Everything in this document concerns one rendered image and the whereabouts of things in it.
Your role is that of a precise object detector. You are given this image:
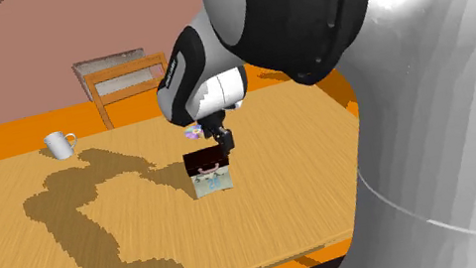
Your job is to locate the shiny compact disc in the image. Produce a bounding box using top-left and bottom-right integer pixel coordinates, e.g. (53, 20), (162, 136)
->
(182, 122), (205, 143)

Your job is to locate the dark box with pale front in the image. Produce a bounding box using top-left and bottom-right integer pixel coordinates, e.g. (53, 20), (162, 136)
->
(181, 144), (237, 201)

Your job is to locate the wooden table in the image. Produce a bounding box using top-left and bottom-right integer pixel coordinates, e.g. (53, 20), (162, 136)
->
(0, 68), (388, 268)

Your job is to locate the wooden chair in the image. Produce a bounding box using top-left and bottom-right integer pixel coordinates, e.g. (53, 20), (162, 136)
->
(70, 43), (179, 135)

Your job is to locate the white mug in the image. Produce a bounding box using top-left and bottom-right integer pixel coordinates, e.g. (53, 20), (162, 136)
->
(42, 127), (82, 164)

